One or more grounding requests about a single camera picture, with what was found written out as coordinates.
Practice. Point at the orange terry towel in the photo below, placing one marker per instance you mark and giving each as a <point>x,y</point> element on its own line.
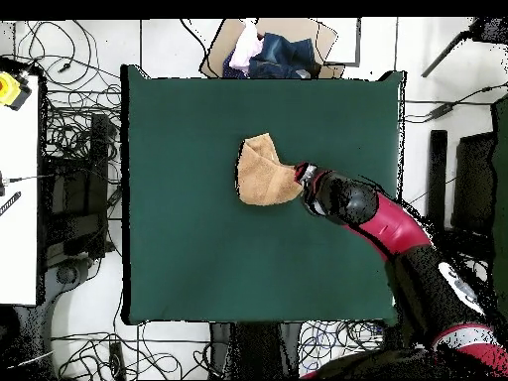
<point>262,178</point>

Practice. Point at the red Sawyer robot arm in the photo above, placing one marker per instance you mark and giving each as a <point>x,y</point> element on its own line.
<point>397,230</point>

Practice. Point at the black flat panel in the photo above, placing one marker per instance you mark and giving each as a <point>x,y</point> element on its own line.
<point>474,178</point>

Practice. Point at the blue denim jeans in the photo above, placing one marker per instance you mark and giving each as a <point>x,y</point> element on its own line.
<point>285,55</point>

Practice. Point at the black upright bar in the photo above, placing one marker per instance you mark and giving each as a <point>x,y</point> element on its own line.
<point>438,174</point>

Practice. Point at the pink garment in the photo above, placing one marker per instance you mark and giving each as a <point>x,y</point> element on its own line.
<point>246,47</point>

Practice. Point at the dark green table cloth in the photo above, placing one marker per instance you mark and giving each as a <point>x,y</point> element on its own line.
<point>190,258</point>

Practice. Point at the brown cardboard box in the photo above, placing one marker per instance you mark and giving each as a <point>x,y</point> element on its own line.
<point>295,27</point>

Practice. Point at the black equipment stand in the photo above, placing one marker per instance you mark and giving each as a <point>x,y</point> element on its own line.
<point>99,158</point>

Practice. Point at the black tripod leg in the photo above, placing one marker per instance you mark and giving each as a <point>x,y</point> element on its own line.
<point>492,29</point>

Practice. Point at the grey round stand base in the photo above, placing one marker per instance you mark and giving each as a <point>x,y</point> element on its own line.
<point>67,274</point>

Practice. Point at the black power strip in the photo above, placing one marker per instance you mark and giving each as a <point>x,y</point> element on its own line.
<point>117,361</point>

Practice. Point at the white desk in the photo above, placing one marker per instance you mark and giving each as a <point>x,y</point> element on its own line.
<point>18,246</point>

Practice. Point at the yellow emergency stop button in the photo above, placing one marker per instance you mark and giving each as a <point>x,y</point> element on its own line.
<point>8,89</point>

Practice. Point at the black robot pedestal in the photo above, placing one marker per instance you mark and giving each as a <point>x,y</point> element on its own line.
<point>220,341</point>

